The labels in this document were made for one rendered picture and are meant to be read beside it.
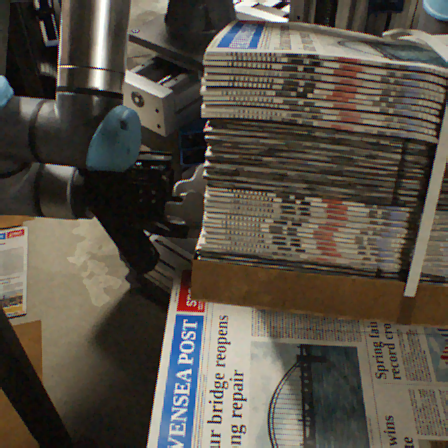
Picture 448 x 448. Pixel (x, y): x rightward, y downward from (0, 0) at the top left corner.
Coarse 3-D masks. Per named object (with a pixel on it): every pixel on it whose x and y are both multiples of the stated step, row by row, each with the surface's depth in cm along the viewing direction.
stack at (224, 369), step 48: (192, 336) 55; (240, 336) 55; (288, 336) 55; (336, 336) 55; (384, 336) 55; (432, 336) 54; (192, 384) 51; (240, 384) 51; (288, 384) 51; (336, 384) 51; (384, 384) 51; (432, 384) 51; (192, 432) 48; (240, 432) 48; (288, 432) 48; (336, 432) 48; (384, 432) 47; (432, 432) 47
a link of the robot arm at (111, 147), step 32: (64, 0) 56; (96, 0) 54; (128, 0) 57; (64, 32) 56; (96, 32) 55; (128, 32) 59; (64, 64) 56; (96, 64) 56; (64, 96) 57; (96, 96) 57; (32, 128) 58; (64, 128) 57; (96, 128) 57; (128, 128) 58; (64, 160) 59; (96, 160) 58; (128, 160) 59
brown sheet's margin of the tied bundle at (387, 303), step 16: (384, 288) 45; (400, 288) 45; (432, 288) 45; (384, 304) 46; (400, 304) 46; (416, 304) 46; (432, 304) 45; (368, 320) 47; (384, 320) 47; (400, 320) 46; (416, 320) 46; (432, 320) 46
